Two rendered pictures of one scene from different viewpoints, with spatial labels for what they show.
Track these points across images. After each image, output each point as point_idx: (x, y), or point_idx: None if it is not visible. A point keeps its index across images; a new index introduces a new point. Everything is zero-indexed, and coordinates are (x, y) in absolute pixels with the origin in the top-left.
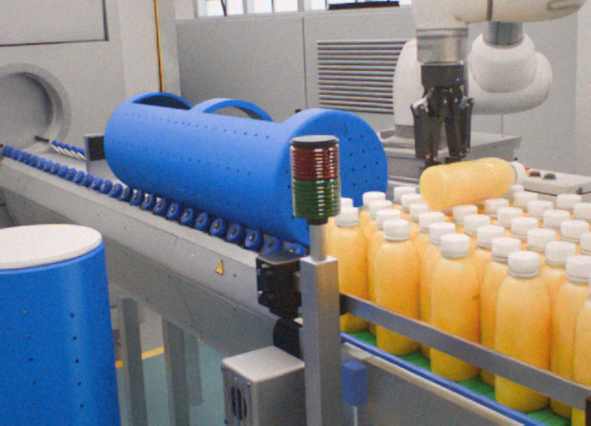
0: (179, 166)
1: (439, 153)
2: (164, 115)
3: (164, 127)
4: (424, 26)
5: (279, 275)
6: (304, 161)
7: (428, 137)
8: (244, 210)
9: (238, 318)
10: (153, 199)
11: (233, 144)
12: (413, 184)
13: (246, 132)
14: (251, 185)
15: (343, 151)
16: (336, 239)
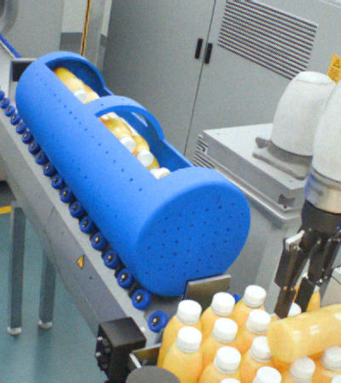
0: (63, 160)
1: (300, 187)
2: (64, 98)
3: (61, 112)
4: (320, 170)
5: (115, 354)
6: None
7: (291, 271)
8: (107, 238)
9: (88, 308)
10: (44, 156)
11: (109, 175)
12: (271, 206)
13: (123, 168)
14: (115, 228)
15: (211, 217)
16: (173, 361)
